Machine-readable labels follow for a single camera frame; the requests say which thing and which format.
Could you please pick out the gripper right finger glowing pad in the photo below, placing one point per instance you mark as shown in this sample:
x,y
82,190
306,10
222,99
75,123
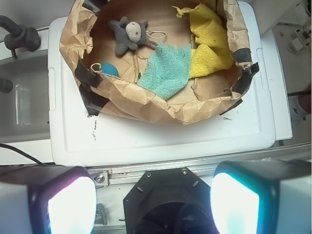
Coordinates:
x,y
262,197

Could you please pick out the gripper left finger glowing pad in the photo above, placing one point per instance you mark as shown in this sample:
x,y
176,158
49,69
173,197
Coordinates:
x,y
46,200

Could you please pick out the gray stuffed animal toy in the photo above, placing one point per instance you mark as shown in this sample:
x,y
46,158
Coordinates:
x,y
129,35

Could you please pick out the white plastic cooler lid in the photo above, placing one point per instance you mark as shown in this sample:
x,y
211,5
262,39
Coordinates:
x,y
106,140

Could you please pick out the clear plastic bin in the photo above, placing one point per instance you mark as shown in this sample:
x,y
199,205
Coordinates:
x,y
24,111

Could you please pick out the teal terry cloth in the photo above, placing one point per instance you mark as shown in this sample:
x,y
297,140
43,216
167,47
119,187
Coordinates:
x,y
167,71

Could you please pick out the yellow terry cloth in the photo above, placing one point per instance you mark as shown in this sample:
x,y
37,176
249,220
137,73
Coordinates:
x,y
206,38

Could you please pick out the blue round fabric toy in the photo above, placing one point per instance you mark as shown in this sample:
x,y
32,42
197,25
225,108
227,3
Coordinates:
x,y
110,69

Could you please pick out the crumpled brown paper bag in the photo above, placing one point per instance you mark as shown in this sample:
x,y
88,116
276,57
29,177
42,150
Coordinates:
x,y
87,42

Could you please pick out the aluminum extrusion rail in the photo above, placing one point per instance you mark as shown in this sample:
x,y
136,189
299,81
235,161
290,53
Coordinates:
x,y
204,166

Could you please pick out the black clamp handle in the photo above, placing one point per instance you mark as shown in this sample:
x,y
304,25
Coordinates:
x,y
19,36

